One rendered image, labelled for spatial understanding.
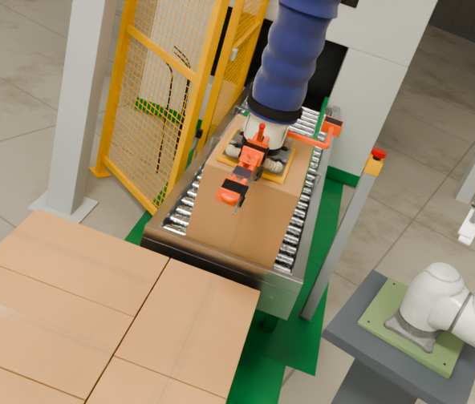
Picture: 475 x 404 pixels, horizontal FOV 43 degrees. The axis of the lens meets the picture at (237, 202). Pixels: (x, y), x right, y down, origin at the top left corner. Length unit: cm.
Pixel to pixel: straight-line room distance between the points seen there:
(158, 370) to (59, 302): 43
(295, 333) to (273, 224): 92
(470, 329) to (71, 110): 219
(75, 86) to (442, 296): 205
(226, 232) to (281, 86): 64
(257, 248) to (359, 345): 66
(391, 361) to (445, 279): 33
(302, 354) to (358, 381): 82
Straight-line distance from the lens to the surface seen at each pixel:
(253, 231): 247
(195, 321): 223
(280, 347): 308
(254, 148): 225
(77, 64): 315
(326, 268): 310
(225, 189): 191
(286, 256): 271
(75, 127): 327
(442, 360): 220
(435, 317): 212
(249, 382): 286
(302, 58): 229
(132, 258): 244
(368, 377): 229
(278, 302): 256
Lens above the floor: 204
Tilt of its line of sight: 30 degrees down
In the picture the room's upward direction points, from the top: 18 degrees clockwise
